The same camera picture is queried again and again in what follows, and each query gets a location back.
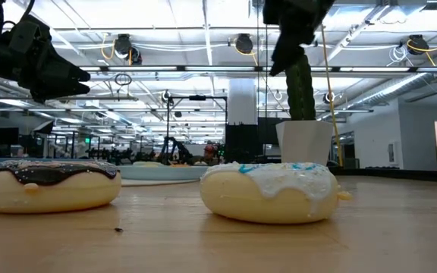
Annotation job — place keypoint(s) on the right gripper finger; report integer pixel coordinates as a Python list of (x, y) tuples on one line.
[(290, 51)]

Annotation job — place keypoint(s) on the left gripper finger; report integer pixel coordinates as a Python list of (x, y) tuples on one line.
[(70, 90), (70, 73)]

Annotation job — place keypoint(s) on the large chocolate frosted donut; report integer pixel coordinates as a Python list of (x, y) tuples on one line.
[(51, 193)]

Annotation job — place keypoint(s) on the small orange donut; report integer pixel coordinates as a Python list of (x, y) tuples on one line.
[(180, 165)]

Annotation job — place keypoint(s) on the large white frosted donut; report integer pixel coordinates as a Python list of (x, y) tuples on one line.
[(264, 204)]

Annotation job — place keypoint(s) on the green cactus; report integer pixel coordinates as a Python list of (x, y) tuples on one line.
[(300, 95)]

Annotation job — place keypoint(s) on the white building column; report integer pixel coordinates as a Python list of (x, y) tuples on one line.
[(242, 102)]

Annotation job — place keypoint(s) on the black cabinet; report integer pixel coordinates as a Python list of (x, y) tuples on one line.
[(241, 144)]

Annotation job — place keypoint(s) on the light blue plate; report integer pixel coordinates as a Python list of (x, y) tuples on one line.
[(158, 173)]

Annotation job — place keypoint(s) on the person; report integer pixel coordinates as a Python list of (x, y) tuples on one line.
[(209, 151)]

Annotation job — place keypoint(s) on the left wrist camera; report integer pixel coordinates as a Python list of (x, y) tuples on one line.
[(29, 34)]

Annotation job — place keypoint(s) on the black metal station frame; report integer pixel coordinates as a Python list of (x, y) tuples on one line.
[(197, 97)]

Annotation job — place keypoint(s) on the silver ventilation duct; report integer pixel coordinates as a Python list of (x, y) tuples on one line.
[(404, 86)]

